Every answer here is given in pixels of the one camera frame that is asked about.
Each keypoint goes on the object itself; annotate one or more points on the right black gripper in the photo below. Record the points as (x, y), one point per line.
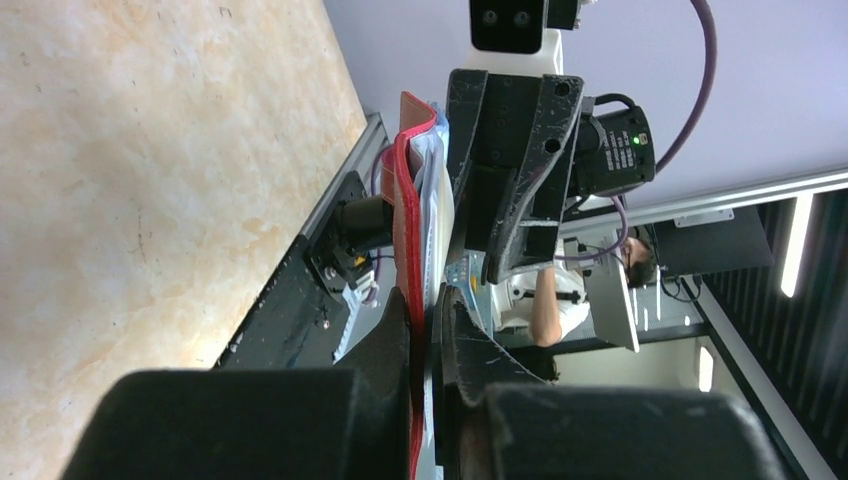
(521, 147)

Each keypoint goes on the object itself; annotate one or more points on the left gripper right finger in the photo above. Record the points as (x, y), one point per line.
(494, 419)

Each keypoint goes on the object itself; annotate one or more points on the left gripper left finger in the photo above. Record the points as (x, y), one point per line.
(347, 421)

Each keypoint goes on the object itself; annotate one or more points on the red leather card holder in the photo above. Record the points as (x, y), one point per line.
(416, 184)

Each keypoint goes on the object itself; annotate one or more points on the seated person in background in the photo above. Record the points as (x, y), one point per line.
(546, 305)

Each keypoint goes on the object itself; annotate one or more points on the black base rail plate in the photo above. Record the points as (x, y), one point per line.
(303, 316)

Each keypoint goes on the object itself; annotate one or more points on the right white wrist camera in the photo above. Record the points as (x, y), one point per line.
(520, 37)

